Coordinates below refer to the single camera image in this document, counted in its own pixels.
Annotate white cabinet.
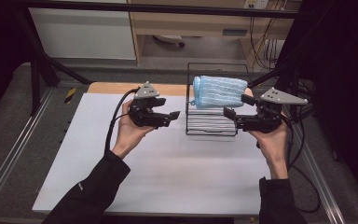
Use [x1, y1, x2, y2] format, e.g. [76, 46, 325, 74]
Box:
[28, 7, 137, 61]

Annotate white wall socket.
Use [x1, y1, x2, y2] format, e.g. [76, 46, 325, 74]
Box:
[243, 0, 269, 9]

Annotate black frame strut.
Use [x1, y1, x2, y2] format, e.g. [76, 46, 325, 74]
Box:
[248, 60, 307, 123]
[12, 8, 93, 117]

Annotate black wire rack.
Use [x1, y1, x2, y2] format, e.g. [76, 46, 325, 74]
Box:
[185, 62, 251, 137]

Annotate wooden desk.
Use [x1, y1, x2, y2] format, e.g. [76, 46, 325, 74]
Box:
[127, 0, 302, 67]

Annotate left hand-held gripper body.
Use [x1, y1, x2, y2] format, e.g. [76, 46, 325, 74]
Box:
[128, 81, 172, 129]

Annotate person's left hand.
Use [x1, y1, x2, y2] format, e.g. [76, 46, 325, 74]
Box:
[111, 100, 155, 161]

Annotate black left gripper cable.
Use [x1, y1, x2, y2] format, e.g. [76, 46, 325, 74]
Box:
[103, 88, 141, 154]

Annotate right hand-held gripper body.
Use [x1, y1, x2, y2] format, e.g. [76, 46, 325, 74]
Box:
[235, 87, 310, 134]

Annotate blue striped towel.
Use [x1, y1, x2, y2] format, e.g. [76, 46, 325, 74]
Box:
[192, 75, 249, 110]

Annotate black curtain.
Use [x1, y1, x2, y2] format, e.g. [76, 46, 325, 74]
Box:
[279, 0, 358, 213]

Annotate office chair base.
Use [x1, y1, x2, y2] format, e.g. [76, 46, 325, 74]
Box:
[153, 34, 186, 49]

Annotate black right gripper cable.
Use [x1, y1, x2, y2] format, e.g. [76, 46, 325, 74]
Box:
[283, 104, 322, 215]

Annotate yellow cable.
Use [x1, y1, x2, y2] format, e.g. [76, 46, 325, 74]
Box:
[251, 17, 282, 69]

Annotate aluminium rail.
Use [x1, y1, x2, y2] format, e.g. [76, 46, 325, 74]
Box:
[292, 120, 347, 224]
[0, 88, 55, 213]

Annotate black horizontal frame bar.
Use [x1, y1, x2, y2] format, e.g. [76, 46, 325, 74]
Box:
[12, 0, 299, 19]

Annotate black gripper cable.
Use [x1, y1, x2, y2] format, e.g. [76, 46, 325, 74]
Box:
[283, 104, 322, 215]
[103, 88, 141, 154]

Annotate person's right hand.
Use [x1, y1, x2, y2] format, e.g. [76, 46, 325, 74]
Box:
[249, 111, 290, 181]

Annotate yellow black tape strip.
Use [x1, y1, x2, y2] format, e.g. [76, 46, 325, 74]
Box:
[63, 87, 77, 105]

